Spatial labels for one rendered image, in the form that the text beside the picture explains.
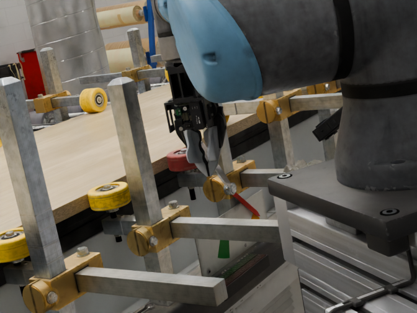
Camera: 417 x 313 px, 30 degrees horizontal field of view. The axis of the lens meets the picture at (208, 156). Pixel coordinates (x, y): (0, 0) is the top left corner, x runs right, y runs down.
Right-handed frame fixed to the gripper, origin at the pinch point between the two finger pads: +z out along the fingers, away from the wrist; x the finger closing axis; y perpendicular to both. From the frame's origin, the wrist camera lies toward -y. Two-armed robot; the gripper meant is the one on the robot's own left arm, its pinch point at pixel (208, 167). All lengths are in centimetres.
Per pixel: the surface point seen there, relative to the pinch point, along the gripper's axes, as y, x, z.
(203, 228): 3.8, -1.9, 9.9
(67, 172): -24.4, -39.9, 3.4
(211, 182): -16.7, -5.1, 7.2
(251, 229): 7.3, 7.5, 9.7
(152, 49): -659, -235, 31
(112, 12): -684, -281, -15
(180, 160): -24.6, -13.2, 3.8
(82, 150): -47, -46, 3
